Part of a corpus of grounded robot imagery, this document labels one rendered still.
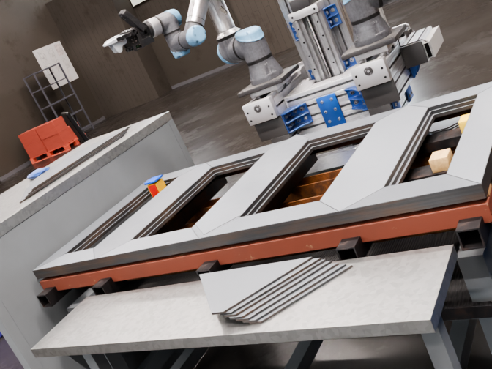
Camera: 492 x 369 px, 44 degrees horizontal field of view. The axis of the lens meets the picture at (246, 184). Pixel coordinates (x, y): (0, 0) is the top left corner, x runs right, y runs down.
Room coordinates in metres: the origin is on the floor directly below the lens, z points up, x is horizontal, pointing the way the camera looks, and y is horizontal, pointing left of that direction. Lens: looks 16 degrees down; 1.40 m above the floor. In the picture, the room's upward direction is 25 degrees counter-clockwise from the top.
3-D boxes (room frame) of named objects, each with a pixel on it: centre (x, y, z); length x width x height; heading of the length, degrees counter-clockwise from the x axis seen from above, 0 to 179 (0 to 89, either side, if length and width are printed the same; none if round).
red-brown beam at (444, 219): (1.66, 0.16, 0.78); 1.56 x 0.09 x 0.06; 55
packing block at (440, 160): (1.52, -0.51, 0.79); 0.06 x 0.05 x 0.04; 145
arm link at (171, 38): (2.61, 0.00, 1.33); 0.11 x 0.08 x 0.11; 31
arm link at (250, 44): (2.66, -0.28, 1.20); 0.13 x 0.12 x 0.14; 31
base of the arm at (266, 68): (2.65, -0.28, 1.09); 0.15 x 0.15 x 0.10
